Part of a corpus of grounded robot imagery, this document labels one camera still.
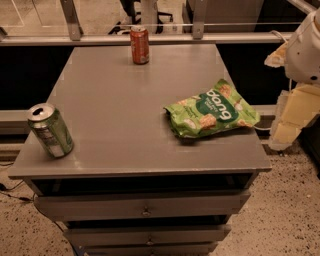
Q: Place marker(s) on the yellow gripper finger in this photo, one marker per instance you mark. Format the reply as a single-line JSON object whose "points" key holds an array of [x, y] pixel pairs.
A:
{"points": [[277, 58], [294, 111]]}

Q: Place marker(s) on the green rice chip bag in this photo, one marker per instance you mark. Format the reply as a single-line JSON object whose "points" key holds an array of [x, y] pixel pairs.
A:
{"points": [[219, 109]]}

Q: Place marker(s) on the red coke can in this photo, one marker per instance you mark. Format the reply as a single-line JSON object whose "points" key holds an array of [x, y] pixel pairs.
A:
{"points": [[139, 37]]}

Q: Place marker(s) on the green soda can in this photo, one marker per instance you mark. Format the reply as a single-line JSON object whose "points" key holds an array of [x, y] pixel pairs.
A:
{"points": [[46, 122]]}

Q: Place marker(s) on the top grey drawer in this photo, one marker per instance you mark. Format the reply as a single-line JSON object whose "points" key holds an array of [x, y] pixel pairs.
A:
{"points": [[134, 206]]}

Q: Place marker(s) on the grey drawer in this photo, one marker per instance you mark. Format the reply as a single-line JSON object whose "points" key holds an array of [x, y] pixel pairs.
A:
{"points": [[152, 235], [191, 249], [134, 206]]}

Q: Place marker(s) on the black office chair base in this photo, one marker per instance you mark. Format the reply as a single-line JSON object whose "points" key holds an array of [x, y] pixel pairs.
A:
{"points": [[141, 12]]}

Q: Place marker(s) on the middle grey drawer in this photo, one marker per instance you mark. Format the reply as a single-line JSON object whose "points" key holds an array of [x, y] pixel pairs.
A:
{"points": [[152, 235]]}

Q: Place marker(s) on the grey drawer cabinet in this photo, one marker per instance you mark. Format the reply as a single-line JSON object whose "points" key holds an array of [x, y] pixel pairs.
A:
{"points": [[123, 144]]}

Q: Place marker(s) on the bottom grey drawer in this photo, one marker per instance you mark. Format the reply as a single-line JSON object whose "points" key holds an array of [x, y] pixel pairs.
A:
{"points": [[191, 249]]}

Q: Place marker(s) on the metal frame rail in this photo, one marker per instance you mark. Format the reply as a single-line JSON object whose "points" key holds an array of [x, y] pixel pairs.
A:
{"points": [[157, 39]]}

